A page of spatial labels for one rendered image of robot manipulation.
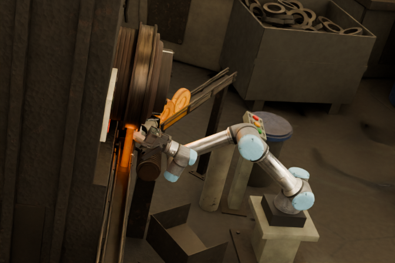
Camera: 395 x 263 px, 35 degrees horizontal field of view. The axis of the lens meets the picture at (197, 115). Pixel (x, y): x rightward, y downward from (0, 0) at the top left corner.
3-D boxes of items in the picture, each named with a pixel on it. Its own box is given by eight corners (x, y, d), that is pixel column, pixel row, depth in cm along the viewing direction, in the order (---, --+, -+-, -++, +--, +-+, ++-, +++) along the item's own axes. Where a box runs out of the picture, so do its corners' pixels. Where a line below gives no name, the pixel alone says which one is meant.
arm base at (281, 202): (293, 197, 349) (298, 182, 344) (305, 213, 336) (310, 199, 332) (269, 197, 343) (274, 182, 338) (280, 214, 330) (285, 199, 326)
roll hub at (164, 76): (149, 123, 265) (161, 64, 251) (151, 93, 289) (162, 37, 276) (162, 125, 266) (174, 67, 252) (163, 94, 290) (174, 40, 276)
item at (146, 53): (120, 150, 260) (139, 49, 237) (128, 97, 301) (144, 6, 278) (136, 152, 261) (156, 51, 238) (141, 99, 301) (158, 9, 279)
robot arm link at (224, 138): (251, 112, 317) (162, 144, 323) (254, 122, 308) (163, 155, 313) (258, 130, 323) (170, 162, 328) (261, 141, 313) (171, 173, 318)
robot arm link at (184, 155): (190, 170, 305) (198, 157, 301) (170, 161, 302) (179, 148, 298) (189, 162, 312) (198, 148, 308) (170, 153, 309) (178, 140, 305)
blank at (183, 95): (171, 94, 332) (176, 96, 331) (187, 83, 344) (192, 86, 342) (167, 117, 341) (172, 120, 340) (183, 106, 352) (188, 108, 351)
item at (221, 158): (198, 210, 380) (217, 139, 355) (198, 198, 390) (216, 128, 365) (218, 213, 381) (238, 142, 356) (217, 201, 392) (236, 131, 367)
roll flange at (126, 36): (97, 147, 259) (113, 44, 236) (107, 94, 299) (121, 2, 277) (120, 150, 260) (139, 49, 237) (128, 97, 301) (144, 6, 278)
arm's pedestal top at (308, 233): (300, 204, 362) (301, 198, 360) (317, 242, 335) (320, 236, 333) (247, 201, 354) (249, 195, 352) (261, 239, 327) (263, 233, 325)
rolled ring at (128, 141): (135, 120, 291) (128, 119, 290) (132, 141, 275) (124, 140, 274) (129, 152, 300) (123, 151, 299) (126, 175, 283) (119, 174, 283)
